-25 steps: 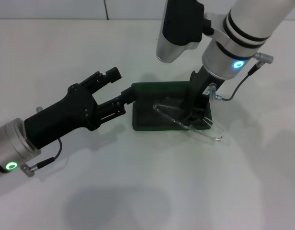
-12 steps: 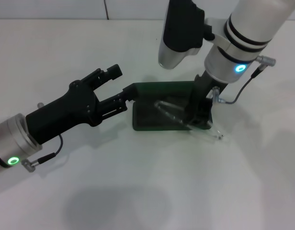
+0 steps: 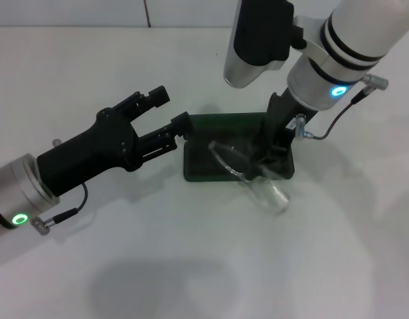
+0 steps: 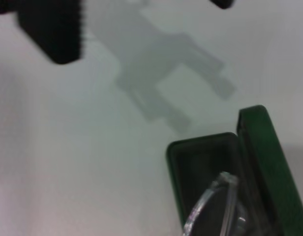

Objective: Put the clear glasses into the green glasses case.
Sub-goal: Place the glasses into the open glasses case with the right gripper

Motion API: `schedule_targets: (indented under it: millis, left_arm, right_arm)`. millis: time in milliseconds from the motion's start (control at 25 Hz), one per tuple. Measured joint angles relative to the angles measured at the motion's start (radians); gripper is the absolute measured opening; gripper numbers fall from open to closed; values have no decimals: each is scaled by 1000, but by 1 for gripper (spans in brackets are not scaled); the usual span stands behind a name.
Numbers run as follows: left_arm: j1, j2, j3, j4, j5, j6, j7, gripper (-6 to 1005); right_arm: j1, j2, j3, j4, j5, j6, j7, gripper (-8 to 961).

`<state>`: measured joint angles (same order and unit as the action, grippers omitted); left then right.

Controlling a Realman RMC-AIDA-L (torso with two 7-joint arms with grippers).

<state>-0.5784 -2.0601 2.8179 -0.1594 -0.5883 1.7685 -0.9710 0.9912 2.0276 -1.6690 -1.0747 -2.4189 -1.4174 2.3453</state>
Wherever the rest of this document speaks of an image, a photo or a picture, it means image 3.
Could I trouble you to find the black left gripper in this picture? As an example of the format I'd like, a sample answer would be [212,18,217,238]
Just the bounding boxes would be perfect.
[37,85,194,197]

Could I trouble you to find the dark green glasses case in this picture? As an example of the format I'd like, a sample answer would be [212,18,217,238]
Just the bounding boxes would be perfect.
[183,112,295,183]

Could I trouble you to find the right arm plug cable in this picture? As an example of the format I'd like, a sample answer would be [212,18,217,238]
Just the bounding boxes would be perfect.
[295,74,390,142]

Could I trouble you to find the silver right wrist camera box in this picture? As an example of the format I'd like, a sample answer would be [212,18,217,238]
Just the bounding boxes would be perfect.
[223,0,307,89]

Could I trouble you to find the clear transparent glasses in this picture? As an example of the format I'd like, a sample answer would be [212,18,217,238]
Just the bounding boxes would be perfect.
[208,140,291,214]

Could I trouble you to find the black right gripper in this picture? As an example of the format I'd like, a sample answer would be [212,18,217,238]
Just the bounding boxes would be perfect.
[250,90,321,173]

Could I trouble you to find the left arm black plug cable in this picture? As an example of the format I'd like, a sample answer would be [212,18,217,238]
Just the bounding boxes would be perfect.
[31,182,89,237]

